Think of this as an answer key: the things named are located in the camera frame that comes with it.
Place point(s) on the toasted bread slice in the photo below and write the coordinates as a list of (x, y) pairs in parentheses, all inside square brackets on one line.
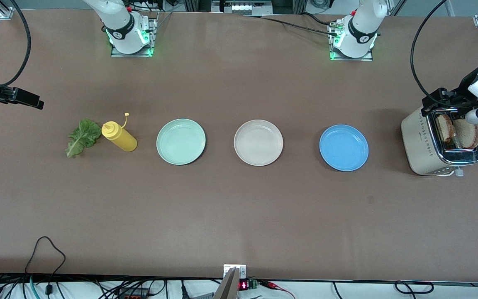
[(445, 128), (469, 135)]

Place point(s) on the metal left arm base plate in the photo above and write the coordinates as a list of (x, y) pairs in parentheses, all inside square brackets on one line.
[(355, 59)]

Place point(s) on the beige chrome toaster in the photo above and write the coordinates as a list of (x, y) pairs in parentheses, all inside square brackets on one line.
[(417, 141)]

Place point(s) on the beige plate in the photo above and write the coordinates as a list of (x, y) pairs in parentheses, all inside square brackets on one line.
[(258, 143)]

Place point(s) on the blue plate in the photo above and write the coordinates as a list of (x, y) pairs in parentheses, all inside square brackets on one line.
[(344, 148)]

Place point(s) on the small red display board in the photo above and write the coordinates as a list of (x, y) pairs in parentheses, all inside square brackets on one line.
[(244, 285)]

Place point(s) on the metal box with light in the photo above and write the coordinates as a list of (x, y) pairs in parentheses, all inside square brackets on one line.
[(241, 7)]

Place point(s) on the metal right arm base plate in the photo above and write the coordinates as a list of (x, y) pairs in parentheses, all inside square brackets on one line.
[(153, 39)]

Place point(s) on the mint green plate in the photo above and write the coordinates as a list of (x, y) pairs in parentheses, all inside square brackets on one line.
[(181, 142)]

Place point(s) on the silver mounting bracket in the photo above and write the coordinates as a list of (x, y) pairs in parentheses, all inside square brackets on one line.
[(242, 270)]

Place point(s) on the yellow squeeze mustard bottle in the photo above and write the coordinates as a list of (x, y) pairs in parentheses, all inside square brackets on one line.
[(123, 141)]

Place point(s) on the green lettuce leaf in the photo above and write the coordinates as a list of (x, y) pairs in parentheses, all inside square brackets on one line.
[(85, 135)]

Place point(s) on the grey aluminium bar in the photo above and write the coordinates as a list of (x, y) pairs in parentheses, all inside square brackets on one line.
[(227, 288)]

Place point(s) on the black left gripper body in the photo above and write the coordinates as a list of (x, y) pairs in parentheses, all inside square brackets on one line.
[(464, 92)]

